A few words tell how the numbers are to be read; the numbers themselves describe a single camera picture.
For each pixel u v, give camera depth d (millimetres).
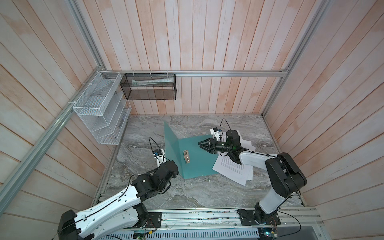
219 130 836
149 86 1074
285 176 470
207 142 797
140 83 890
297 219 654
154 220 734
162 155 655
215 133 833
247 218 731
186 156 958
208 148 783
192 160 926
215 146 771
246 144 1042
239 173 897
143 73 949
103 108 729
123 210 482
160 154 649
